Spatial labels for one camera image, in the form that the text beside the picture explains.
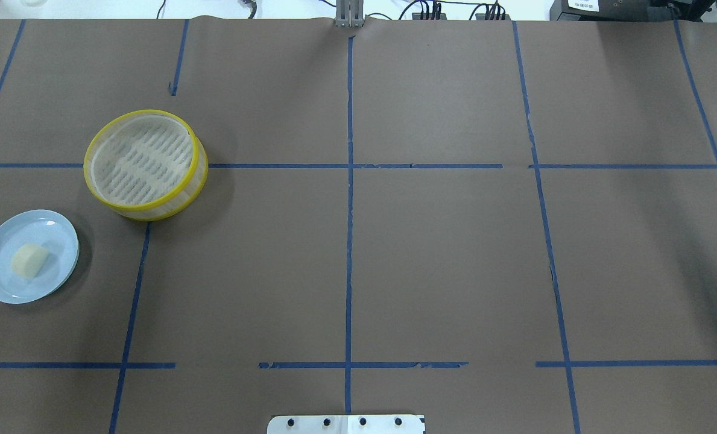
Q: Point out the white steamed bun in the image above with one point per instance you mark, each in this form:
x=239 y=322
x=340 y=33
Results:
x=28 y=260

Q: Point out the yellow rimmed steamer basket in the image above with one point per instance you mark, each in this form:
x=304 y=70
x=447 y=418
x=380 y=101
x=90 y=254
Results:
x=147 y=165

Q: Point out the light blue plate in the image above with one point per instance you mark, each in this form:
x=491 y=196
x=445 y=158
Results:
x=50 y=230

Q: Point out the aluminium frame post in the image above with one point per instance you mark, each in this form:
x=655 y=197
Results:
x=349 y=13

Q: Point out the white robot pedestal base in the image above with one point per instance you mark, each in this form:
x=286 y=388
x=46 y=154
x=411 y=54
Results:
x=367 y=423

